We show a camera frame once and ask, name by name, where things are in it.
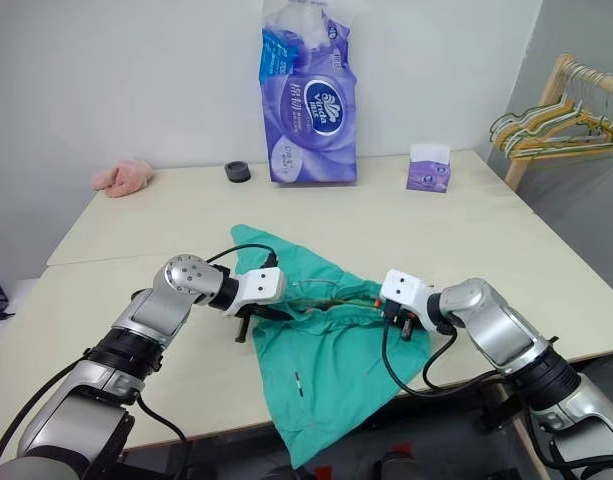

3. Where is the bundle of wire hangers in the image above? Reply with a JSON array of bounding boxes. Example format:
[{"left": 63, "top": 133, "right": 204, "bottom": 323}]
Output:
[{"left": 499, "top": 64, "right": 613, "bottom": 157}]

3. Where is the olive green wire hanger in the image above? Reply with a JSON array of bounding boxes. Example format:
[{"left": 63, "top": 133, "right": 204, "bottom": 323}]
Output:
[{"left": 289, "top": 278, "right": 383, "bottom": 315}]

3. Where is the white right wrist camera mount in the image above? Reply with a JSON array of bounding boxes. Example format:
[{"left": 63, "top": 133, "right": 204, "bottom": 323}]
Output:
[{"left": 377, "top": 269, "right": 433, "bottom": 315}]

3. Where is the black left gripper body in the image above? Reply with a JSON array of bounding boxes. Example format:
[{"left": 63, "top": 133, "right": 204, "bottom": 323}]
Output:
[{"left": 237, "top": 302, "right": 293, "bottom": 327}]

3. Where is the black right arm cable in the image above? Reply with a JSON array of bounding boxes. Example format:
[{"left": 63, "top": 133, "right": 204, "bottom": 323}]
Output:
[{"left": 381, "top": 308, "right": 505, "bottom": 400}]

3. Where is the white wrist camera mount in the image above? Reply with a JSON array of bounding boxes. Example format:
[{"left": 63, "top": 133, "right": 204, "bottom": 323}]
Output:
[
  {"left": 224, "top": 266, "right": 288, "bottom": 318},
  {"left": 377, "top": 269, "right": 433, "bottom": 315}
]

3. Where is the pink cloth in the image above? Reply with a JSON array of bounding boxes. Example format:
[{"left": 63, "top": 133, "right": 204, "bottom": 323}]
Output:
[{"left": 90, "top": 158, "right": 155, "bottom": 198}]

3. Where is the teal green cloth garment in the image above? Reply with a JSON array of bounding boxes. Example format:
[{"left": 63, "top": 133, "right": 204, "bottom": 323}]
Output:
[{"left": 229, "top": 223, "right": 434, "bottom": 471}]

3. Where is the black tape roll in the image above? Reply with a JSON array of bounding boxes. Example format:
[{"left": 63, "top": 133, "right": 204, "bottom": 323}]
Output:
[{"left": 223, "top": 160, "right": 253, "bottom": 184}]

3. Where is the wooden clothes rack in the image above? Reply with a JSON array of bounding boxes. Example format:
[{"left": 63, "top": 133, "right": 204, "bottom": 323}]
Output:
[{"left": 504, "top": 53, "right": 613, "bottom": 192}]

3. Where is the black table clamp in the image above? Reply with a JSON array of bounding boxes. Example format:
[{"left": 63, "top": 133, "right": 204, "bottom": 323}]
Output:
[{"left": 474, "top": 398, "right": 518, "bottom": 435}]

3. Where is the yellow wire hanger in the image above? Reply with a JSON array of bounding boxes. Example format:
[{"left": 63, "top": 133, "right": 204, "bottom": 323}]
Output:
[{"left": 505, "top": 99, "right": 613, "bottom": 161}]

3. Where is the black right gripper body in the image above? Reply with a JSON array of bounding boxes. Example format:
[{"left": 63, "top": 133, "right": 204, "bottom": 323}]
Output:
[{"left": 382, "top": 298, "right": 423, "bottom": 329}]

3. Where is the large purple tissue pack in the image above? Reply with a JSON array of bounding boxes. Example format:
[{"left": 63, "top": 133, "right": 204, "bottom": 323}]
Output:
[{"left": 257, "top": 0, "right": 361, "bottom": 187}]

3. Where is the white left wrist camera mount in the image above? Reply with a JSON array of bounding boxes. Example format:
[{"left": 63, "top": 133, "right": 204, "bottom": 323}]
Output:
[{"left": 224, "top": 266, "right": 288, "bottom": 318}]

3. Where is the small purple tissue pack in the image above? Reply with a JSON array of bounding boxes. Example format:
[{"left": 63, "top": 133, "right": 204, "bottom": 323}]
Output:
[{"left": 405, "top": 143, "right": 452, "bottom": 194}]

